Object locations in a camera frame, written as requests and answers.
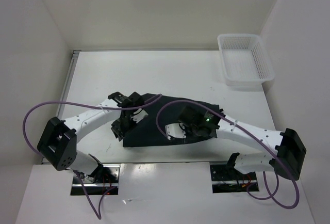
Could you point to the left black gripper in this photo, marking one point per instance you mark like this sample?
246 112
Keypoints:
119 132

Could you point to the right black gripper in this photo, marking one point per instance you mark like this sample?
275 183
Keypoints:
184 124

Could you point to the dark navy shorts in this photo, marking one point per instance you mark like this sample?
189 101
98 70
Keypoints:
150 131

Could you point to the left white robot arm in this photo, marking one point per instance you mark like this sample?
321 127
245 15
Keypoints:
58 143

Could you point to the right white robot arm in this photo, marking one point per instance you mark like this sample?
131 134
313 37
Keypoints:
280 152

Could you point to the white plastic mesh basket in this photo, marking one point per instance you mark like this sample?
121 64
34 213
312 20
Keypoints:
245 60

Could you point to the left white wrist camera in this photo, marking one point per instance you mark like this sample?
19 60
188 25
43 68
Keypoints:
139 115

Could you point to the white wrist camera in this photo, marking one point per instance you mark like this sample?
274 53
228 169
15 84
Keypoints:
175 130
139 115

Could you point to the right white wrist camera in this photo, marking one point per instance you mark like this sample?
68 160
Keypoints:
175 130

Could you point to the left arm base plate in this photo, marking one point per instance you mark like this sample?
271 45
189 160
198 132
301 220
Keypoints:
105 182

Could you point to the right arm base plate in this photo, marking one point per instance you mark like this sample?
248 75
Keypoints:
226 180

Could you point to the aluminium table edge rail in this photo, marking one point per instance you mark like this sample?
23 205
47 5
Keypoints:
65 90

